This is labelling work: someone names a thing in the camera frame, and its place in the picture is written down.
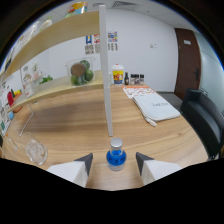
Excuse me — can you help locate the white cup yellow print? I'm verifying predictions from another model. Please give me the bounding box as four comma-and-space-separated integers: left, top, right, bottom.
111, 63, 125, 86

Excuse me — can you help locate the white cloth bag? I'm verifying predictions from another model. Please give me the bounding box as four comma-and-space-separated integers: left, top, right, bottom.
132, 92, 182, 128

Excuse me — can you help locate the yellow snack bag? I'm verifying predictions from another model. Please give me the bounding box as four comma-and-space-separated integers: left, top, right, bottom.
64, 1, 89, 18

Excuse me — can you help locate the clear glass with ice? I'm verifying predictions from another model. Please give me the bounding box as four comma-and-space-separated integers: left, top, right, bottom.
19, 131, 49, 167

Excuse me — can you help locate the black chair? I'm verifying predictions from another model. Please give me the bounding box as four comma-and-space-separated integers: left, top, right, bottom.
179, 88, 224, 161

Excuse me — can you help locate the orange printed paper sheet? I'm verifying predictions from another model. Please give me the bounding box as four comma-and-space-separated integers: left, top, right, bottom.
122, 84, 156, 99

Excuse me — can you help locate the wooden two-tier shelf rack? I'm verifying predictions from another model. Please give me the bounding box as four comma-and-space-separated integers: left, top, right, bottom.
0, 4, 116, 138

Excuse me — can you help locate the green potted plant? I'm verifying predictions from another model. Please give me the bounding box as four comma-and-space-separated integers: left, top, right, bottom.
39, 74, 54, 85

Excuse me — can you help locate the blue liquid bottle silver cap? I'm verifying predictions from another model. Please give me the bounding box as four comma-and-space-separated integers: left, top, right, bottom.
105, 137, 128, 172

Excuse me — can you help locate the brown door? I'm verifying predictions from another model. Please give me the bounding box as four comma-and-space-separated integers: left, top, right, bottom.
173, 27, 203, 101

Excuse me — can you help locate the clear bottle with red label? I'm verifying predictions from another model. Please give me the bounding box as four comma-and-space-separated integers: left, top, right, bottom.
20, 66, 36, 98

